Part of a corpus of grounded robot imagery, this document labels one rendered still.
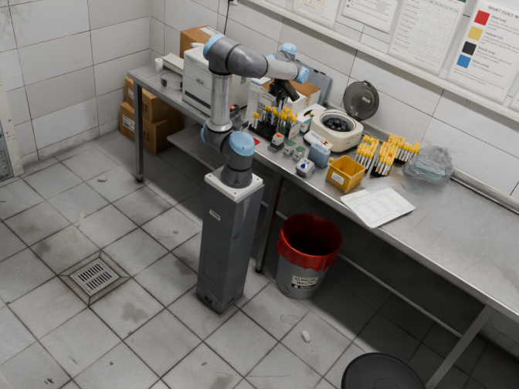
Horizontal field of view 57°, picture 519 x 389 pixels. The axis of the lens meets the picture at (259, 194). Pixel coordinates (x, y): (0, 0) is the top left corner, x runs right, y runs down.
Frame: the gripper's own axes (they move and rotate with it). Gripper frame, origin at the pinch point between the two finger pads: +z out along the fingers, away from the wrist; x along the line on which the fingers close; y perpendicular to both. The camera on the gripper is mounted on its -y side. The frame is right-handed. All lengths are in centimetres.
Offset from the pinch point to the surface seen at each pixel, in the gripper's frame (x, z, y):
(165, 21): -53, 15, 145
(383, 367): 63, 40, -109
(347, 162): -4.1, 10.3, -42.7
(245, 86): -10.3, 3.8, 32.0
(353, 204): 15, 16, -59
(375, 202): 5, 16, -66
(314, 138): -12.1, 13.1, -17.3
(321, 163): 3.1, 13.5, -32.2
